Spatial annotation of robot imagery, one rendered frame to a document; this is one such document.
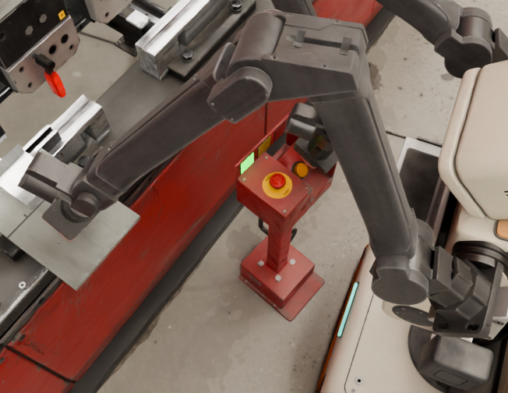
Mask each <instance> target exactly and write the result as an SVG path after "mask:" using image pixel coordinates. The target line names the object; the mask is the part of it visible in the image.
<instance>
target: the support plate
mask: <svg viewBox="0 0 508 393"><path fill-rule="evenodd" d="M42 200H43V199H42ZM42 200H41V201H42ZM41 201H40V202H41ZM40 202H39V203H40ZM39 203H38V204H39ZM38 204H37V205H38ZM37 205H36V206H35V207H34V208H33V209H30V208H29V207H28V206H27V205H25V204H24V203H22V202H21V201H20V200H18V199H16V198H15V197H14V196H13V195H12V194H10V193H9V192H7V191H6V190H4V189H3V188H1V189H0V233H1V234H3V235H4V236H5V237H6V238H7V236H8V235H9V234H10V233H11V232H12V231H13V230H14V229H15V228H16V227H17V226H18V225H19V224H20V223H21V222H22V221H23V220H24V219H25V218H26V217H25V216H23V215H24V214H26V215H27V216H28V215H29V214H30V213H31V212H32V211H33V210H34V209H35V208H36V207H37ZM50 206H51V204H50V203H48V202H47V201H44V202H43V203H42V205H40V206H39V208H38V209H36V210H35V212H33V213H32V215H31V216H29V217H28V219H26V220H25V222H24V223H22V224H21V226H20V227H19V228H18V229H17V230H16V231H15V232H14V233H13V234H12V235H11V236H10V237H9V240H10V241H11V242H13V243H14V244H16V245H17V246H18V247H19V248H20V249H22V250H23V251H25V252H26V253H27V254H29V255H30V256H31V257H32V258H34V259H35V260H36V261H38V262H39V263H40V264H42V265H43V266H45V267H46V268H47V269H48V270H49V271H51V272H52V273H53V274H55V275H56V276H58V277H59V278H60V279H61V280H63V281H64V282H65V283H66V284H68V285H69V286H71V287H72V288H73V289H75V290H76V291H77V290H78V289H79V288H80V287H81V285H82V284H83V283H84V282H85V281H86V280H87V279H88V278H89V277H90V276H91V275H92V273H93V272H94V271H95V270H96V269H97V267H98V266H99V265H100V264H101V263H102V262H103V260H104V259H105V258H106V257H107V256H108V254H109V253H110V252H111V251H112V250H113V249H114V248H115V247H116V246H117V245H118V244H119V243H120V241H121V240H122V239H123V238H124V237H125V235H126V234H127V233H128V232H129V231H130V230H131V228H132V227H133V226H134V225H135V224H136V223H137V221H138V220H139V219H140V216H139V215H138V214H137V213H135V212H134V211H132V210H130V209H129V208H128V207H127V206H125V205H124V204H122V203H120V202H119V201H117V203H115V204H113V205H111V206H110V207H109V208H107V209H106V210H104V211H100V212H99V213H98V214H97V216H96V217H95V218H94V219H93V220H92V221H91V222H90V223H89V224H88V226H87V227H85V228H84V229H83V230H82V231H81V232H80V233H79V234H78V236H77V237H75V238H74V240H73V241H68V240H67V238H65V237H64V236H63V235H62V234H60V233H59V232H58V231H57V230H56V229H54V228H53V227H52V226H51V225H49V224H48V223H47V222H46V221H45V220H44V219H43V218H42V217H41V216H42V214H43V213H44V212H45V211H46V210H47V209H48V208H49V207H50Z"/></svg>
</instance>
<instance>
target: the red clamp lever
mask: <svg viewBox="0 0 508 393"><path fill-rule="evenodd" d="M32 58H33V59H35V62H36V63H37V64H38V65H39V66H42V67H43V68H44V76H45V79H46V80H47V82H48V84H49V86H50V88H51V90H52V92H53V93H55V94H56V95H58V96H59V97H64V96H65V95H66V92H65V88H64V85H63V83H62V81H61V79H60V76H59V75H58V74H57V73H56V72H55V71H53V69H54V67H55V63H54V62H53V61H52V60H50V59H49V58H47V57H45V56H44V55H42V54H39V55H38V54H36V53H34V54H33V55H32Z"/></svg>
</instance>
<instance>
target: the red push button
mask: <svg viewBox="0 0 508 393"><path fill-rule="evenodd" d="M285 184H286V178H285V177H284V176H283V175H282V174H280V173H275V174H273V175H271V177H270V185H271V186H272V187H273V188H274V189H280V188H282V187H284V185H285Z"/></svg>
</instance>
